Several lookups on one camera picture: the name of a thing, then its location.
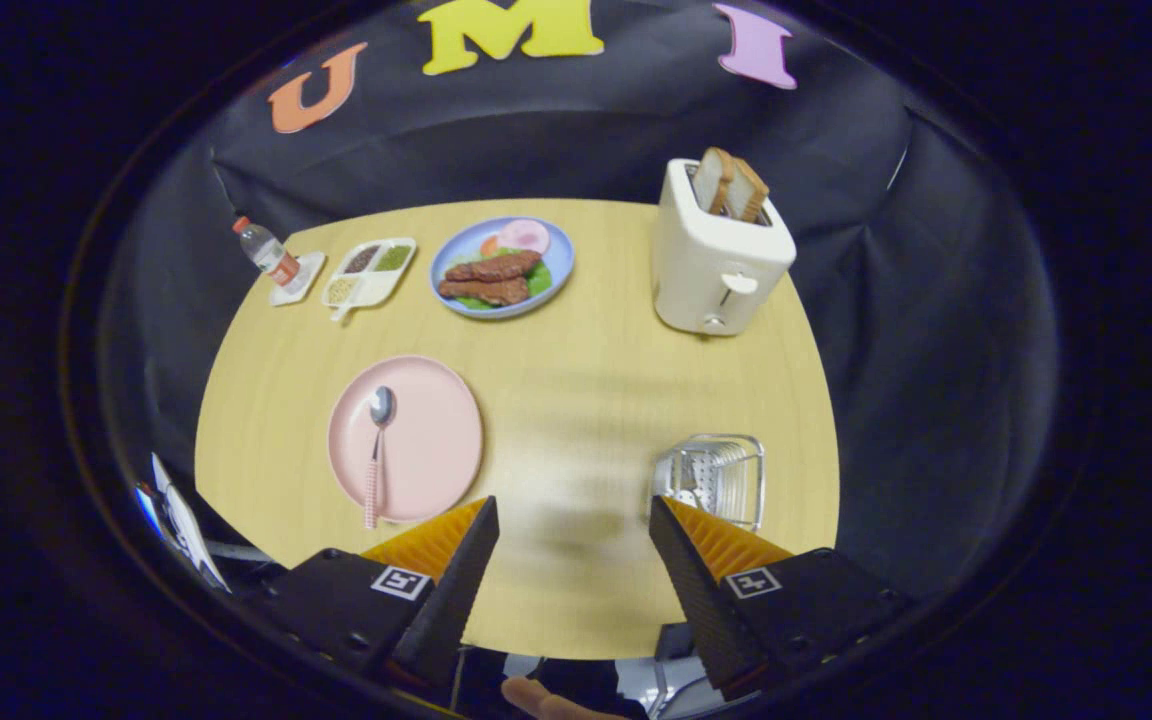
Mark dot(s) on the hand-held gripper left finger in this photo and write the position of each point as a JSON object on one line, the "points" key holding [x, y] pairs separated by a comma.
{"points": [[456, 600]]}

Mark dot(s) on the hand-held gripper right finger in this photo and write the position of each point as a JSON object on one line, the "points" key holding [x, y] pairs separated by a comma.
{"points": [[701, 600]]}

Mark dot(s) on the clear cutlery rack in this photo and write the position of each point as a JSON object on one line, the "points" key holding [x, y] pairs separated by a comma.
{"points": [[706, 485]]}

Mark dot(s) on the pink plate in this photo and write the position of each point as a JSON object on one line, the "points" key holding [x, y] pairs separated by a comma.
{"points": [[431, 440]]}

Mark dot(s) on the white papers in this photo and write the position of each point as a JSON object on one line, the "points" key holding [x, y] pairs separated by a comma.
{"points": [[186, 525]]}

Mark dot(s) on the brown meat piece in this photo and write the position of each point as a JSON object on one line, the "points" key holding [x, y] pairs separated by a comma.
{"points": [[486, 291], [494, 267]]}

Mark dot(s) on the white divided condiment tray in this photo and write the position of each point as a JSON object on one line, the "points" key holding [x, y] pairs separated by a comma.
{"points": [[371, 290]]}

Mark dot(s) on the blue lit screen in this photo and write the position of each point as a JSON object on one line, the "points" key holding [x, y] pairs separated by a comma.
{"points": [[148, 508]]}

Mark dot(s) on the green lettuce leaf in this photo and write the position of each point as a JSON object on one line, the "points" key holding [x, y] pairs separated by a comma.
{"points": [[539, 282]]}

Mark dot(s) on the white toaster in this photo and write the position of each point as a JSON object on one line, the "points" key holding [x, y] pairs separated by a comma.
{"points": [[706, 270]]}

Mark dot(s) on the red tomato slice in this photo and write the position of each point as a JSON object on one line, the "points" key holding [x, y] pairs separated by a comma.
{"points": [[490, 245]]}

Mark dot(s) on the blue plate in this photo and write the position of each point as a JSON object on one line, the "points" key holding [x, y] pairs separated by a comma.
{"points": [[556, 255]]}

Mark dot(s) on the white square coaster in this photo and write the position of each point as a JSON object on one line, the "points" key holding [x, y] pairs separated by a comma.
{"points": [[308, 268]]}

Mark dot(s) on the pink ham slice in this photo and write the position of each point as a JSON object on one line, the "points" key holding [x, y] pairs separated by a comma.
{"points": [[524, 236]]}

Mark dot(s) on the clear bottle with red cap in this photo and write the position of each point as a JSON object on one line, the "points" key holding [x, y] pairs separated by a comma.
{"points": [[264, 250]]}

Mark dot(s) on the toast slice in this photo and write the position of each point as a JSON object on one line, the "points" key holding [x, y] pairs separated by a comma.
{"points": [[746, 192], [709, 180]]}

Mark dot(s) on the grey metal frame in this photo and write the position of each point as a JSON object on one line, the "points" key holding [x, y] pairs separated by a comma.
{"points": [[671, 645]]}

